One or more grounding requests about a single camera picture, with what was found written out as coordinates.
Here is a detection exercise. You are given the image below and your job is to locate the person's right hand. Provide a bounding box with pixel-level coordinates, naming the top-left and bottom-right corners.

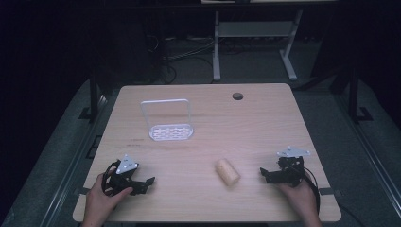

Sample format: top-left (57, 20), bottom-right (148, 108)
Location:
top-left (276, 180), bottom-right (322, 221)

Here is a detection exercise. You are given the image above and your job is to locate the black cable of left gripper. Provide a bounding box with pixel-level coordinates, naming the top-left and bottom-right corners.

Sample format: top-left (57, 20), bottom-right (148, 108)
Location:
top-left (101, 161), bottom-right (119, 197)

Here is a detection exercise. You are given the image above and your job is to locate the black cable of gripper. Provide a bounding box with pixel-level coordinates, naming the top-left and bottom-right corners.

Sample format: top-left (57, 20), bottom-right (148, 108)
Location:
top-left (101, 161), bottom-right (119, 197)
top-left (302, 166), bottom-right (322, 218)

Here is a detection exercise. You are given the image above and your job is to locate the white metal desk frame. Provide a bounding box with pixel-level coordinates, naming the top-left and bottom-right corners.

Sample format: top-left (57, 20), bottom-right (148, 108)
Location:
top-left (212, 9), bottom-right (305, 81)

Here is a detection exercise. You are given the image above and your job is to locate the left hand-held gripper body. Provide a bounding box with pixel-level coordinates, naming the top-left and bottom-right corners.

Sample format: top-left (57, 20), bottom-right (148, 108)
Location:
top-left (101, 153), bottom-right (144, 197)

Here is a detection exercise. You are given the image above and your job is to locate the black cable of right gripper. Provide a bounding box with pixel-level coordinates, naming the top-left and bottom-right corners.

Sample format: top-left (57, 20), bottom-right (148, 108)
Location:
top-left (302, 166), bottom-right (322, 218)

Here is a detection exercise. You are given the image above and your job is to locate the white slotted rack with handle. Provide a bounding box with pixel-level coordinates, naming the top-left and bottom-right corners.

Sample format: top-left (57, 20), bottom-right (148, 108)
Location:
top-left (140, 98), bottom-right (195, 142)

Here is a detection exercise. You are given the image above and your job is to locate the black metal stand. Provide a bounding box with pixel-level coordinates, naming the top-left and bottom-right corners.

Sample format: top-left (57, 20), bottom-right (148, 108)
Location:
top-left (346, 64), bottom-right (375, 124)
top-left (78, 70), bottom-right (101, 121)

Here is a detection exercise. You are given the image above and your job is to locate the bundle of floor cables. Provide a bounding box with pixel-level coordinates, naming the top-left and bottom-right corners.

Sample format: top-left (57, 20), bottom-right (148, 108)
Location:
top-left (148, 34), bottom-right (218, 84)

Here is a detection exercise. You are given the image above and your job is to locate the tan bread roll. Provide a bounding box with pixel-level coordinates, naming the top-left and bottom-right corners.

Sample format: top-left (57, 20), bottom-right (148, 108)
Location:
top-left (215, 158), bottom-right (241, 187)

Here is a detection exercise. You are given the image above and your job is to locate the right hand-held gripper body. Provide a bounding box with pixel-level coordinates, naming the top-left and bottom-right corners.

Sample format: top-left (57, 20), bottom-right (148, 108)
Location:
top-left (275, 146), bottom-right (312, 189)

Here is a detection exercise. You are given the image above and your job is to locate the person's left hand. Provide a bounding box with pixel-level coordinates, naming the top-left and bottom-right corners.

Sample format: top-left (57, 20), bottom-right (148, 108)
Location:
top-left (82, 172), bottom-right (134, 222)

